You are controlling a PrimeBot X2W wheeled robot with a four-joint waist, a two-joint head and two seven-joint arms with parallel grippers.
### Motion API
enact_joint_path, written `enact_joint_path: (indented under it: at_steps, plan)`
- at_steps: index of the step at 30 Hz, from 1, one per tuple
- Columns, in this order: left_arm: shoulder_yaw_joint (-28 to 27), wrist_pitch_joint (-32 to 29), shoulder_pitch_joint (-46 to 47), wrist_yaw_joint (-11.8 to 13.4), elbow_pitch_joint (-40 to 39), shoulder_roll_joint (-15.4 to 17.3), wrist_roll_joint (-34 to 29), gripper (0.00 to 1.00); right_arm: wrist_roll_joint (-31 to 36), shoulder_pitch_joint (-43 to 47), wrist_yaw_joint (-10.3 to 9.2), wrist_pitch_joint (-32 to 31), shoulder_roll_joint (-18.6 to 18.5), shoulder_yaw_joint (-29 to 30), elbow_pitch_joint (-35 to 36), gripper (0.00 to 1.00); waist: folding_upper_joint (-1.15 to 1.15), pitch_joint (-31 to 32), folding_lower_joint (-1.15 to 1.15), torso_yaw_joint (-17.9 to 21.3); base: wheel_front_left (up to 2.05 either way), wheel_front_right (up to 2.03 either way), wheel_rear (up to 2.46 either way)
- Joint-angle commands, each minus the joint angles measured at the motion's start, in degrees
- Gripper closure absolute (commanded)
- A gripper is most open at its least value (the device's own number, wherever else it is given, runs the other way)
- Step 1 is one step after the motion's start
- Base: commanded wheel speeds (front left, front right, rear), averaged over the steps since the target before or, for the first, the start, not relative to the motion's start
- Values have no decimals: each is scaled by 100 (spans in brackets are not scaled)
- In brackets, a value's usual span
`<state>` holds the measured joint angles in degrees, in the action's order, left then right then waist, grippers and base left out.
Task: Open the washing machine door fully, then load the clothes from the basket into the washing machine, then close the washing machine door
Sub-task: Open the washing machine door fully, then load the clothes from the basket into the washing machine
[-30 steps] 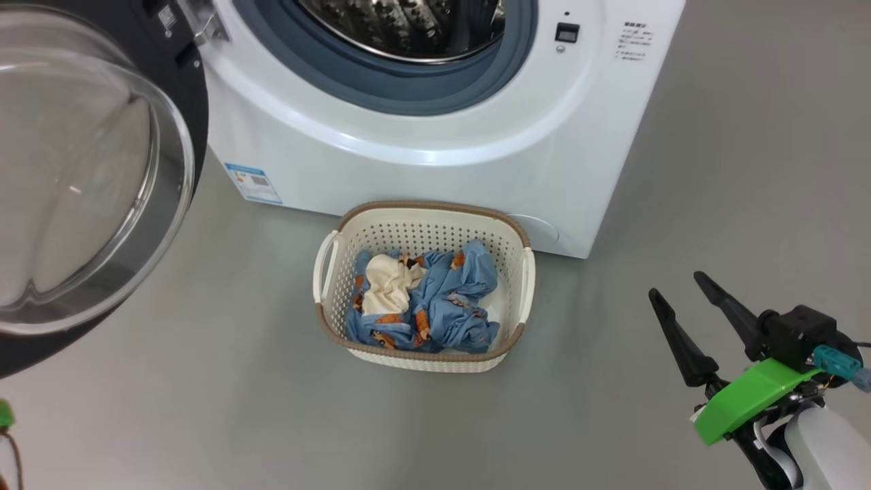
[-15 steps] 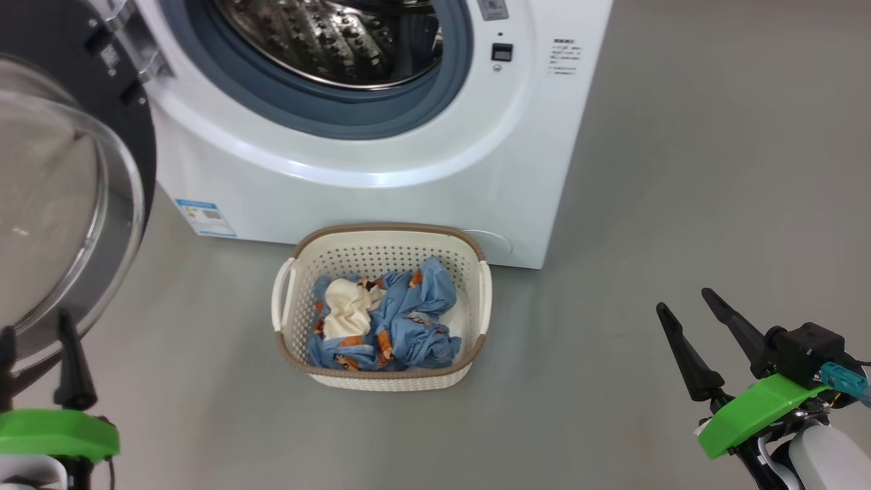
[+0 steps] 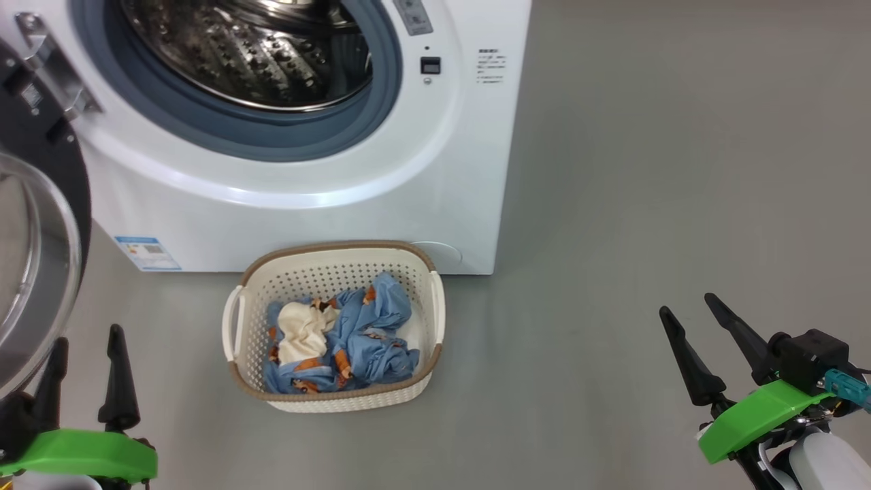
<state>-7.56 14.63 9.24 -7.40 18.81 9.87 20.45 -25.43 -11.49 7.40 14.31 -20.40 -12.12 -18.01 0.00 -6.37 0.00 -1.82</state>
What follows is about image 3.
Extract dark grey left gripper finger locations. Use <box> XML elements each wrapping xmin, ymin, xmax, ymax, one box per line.
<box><xmin>31</xmin><ymin>337</ymin><xmax>69</xmax><ymax>436</ymax></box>
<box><xmin>97</xmin><ymin>324</ymin><xmax>142</xmax><ymax>433</ymax></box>

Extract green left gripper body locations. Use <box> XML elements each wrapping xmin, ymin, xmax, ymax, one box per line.
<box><xmin>0</xmin><ymin>429</ymin><xmax>159</xmax><ymax>481</ymax></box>

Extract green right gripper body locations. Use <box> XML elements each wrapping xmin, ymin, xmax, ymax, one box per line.
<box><xmin>697</xmin><ymin>379</ymin><xmax>848</xmax><ymax>490</ymax></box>

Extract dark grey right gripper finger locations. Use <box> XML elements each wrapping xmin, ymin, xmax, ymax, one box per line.
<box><xmin>659</xmin><ymin>306</ymin><xmax>727</xmax><ymax>408</ymax></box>
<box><xmin>704</xmin><ymin>293</ymin><xmax>776</xmax><ymax>385</ymax></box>

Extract black round glass washer door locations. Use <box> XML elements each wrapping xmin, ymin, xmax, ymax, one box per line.
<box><xmin>0</xmin><ymin>41</ymin><xmax>93</xmax><ymax>402</ymax></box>

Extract blue garment with orange print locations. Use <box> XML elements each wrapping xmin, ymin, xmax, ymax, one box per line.
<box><xmin>327</xmin><ymin>272</ymin><xmax>421</xmax><ymax>390</ymax></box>

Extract white front-load washing machine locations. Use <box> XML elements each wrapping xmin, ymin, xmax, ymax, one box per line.
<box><xmin>0</xmin><ymin>0</ymin><xmax>533</xmax><ymax>276</ymax></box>

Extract metal door hinge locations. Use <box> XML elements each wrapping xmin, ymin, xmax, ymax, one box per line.
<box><xmin>15</xmin><ymin>12</ymin><xmax>103</xmax><ymax>120</ymax></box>

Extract blue energy label sticker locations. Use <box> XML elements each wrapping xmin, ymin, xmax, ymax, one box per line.
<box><xmin>114</xmin><ymin>236</ymin><xmax>183</xmax><ymax>272</ymax></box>

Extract cream perforated laundry basket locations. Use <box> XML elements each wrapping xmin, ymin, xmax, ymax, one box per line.
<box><xmin>222</xmin><ymin>240</ymin><xmax>446</xmax><ymax>414</ymax></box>

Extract round white drain filter cover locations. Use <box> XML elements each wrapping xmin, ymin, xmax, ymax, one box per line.
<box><xmin>408</xmin><ymin>242</ymin><xmax>463</xmax><ymax>270</ymax></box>

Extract black printed text label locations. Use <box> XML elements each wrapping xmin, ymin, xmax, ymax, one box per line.
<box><xmin>476</xmin><ymin>48</ymin><xmax>508</xmax><ymax>84</ymax></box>

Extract grey warning sticker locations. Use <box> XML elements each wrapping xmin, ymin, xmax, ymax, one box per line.
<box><xmin>393</xmin><ymin>0</ymin><xmax>434</xmax><ymax>36</ymax></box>

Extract teal right cable connector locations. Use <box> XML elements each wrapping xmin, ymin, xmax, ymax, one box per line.
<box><xmin>823</xmin><ymin>369</ymin><xmax>871</xmax><ymax>412</ymax></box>

